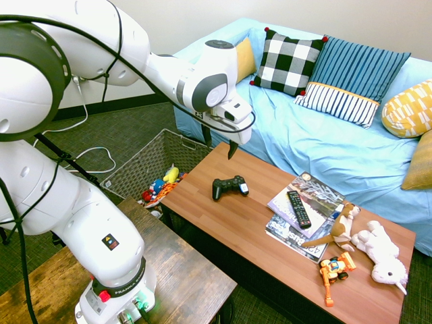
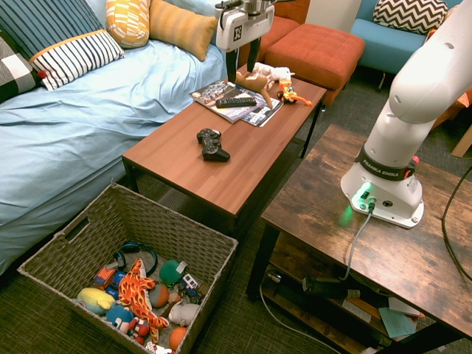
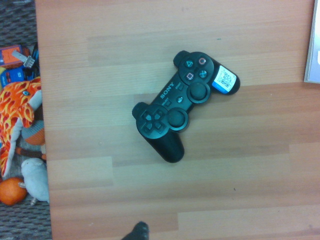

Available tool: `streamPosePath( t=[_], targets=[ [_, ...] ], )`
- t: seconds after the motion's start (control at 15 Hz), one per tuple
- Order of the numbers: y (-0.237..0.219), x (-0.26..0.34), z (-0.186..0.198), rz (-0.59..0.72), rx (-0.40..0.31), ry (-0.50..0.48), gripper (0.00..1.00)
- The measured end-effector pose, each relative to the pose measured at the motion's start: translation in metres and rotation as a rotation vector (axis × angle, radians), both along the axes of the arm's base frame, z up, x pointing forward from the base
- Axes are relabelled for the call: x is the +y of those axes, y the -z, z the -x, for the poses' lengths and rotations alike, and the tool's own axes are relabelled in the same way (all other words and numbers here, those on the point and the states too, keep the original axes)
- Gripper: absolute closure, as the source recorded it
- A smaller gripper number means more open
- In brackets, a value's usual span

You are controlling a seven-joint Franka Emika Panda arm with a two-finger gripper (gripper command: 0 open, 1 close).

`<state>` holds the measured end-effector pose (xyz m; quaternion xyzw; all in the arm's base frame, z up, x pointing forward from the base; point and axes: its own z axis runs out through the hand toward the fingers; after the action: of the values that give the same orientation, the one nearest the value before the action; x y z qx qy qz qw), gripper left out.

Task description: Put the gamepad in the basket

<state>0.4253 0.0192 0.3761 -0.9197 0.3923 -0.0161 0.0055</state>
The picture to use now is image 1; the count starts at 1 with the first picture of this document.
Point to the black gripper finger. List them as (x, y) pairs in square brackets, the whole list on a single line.
[(232, 150), (207, 135)]

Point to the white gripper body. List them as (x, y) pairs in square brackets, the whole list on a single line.
[(240, 132)]

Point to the black gamepad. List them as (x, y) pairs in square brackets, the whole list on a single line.
[(226, 185)]

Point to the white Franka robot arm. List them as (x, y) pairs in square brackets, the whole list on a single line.
[(101, 236)]

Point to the woven grey basket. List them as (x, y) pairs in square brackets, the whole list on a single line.
[(135, 168)]

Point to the yellow plush toy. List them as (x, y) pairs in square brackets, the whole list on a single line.
[(172, 173)]

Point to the blue haired plush doll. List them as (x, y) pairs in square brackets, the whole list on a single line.
[(157, 186)]

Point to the orange flame pattern plush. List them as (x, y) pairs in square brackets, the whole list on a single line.
[(166, 195)]

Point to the plain yellow pillow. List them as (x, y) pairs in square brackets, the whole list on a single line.
[(244, 59)]

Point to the reddish wooden coffee table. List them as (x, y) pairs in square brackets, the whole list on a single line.
[(243, 229)]

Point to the black white checkered pillow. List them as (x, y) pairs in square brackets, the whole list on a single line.
[(287, 64)]

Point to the red white plush doll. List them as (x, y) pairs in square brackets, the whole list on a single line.
[(146, 195)]

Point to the black remote control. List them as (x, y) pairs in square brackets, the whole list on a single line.
[(298, 209)]

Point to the white navy striped pillow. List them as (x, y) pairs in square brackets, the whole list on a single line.
[(337, 101)]

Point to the business magazine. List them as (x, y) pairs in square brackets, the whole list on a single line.
[(293, 241)]

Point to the rustic dark wooden table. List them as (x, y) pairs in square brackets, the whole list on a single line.
[(182, 270)]

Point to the blue striped pillow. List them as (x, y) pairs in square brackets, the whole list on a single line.
[(354, 67)]

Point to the brown kangaroo plush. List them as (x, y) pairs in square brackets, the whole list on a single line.
[(342, 226)]

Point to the orange toy excavator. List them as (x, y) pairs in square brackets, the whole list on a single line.
[(332, 268)]

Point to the yellow white patterned bolster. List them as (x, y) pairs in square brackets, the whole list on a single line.
[(408, 111)]

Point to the mustard yellow pillow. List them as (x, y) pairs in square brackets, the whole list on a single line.
[(420, 162)]

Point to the white unicorn plush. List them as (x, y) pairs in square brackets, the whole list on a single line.
[(381, 256)]

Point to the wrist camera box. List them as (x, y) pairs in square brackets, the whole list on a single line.
[(236, 111)]

